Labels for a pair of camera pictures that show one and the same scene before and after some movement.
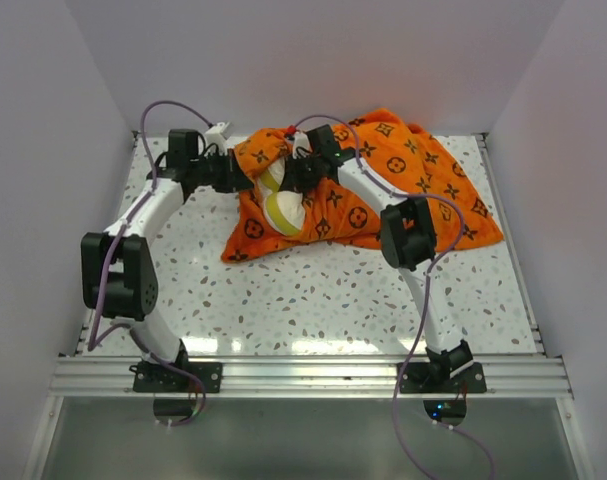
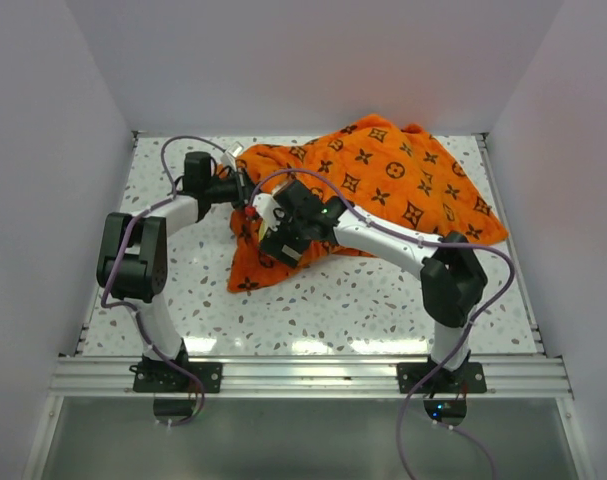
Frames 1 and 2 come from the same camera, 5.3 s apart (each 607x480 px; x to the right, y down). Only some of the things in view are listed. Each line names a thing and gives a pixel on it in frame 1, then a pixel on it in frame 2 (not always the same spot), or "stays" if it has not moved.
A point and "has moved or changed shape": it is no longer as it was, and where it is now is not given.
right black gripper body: [304, 173] -> [288, 234]
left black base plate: [149, 377] stays
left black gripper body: [215, 171] -> [233, 190]
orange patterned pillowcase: [338, 210] has moved or changed shape
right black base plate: [416, 379] stays
